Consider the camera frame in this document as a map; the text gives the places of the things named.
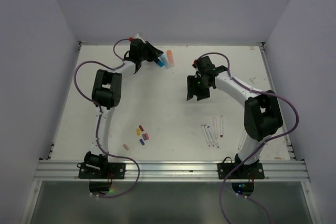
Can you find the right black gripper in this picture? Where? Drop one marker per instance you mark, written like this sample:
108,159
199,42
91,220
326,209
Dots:
192,89

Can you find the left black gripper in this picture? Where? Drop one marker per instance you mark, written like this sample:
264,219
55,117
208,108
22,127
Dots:
154,52

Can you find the black blue highlighter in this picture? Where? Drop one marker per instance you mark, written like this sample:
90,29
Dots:
159,63

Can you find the grey pen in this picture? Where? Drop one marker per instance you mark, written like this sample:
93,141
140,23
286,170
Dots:
209,136

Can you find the brown capped pen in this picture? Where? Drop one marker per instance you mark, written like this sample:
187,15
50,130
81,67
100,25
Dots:
221,126

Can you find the pink pen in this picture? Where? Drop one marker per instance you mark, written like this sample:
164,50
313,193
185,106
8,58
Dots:
205,135

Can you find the blue pen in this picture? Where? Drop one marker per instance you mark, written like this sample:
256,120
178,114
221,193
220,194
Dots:
213,137

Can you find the yellow capped pen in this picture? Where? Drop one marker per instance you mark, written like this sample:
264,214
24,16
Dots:
215,129

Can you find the peach capped pen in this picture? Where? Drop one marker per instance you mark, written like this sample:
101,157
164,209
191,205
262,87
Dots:
242,139

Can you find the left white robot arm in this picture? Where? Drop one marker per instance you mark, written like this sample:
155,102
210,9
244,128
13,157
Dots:
106,96

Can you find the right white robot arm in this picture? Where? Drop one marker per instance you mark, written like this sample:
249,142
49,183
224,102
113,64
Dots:
262,116

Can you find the light blue highlighter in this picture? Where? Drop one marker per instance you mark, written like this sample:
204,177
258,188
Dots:
165,61

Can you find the orange highlighter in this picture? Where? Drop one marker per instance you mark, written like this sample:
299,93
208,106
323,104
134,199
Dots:
170,58

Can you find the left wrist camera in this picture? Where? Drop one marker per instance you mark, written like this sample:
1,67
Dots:
136,36

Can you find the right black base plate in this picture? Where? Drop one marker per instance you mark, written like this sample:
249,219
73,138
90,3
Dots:
240,171

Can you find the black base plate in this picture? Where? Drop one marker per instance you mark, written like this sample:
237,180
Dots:
240,171
111,171

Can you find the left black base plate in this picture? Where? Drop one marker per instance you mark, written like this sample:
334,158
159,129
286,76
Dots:
111,171

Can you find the aluminium mounting rail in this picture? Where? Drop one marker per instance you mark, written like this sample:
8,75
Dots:
179,171

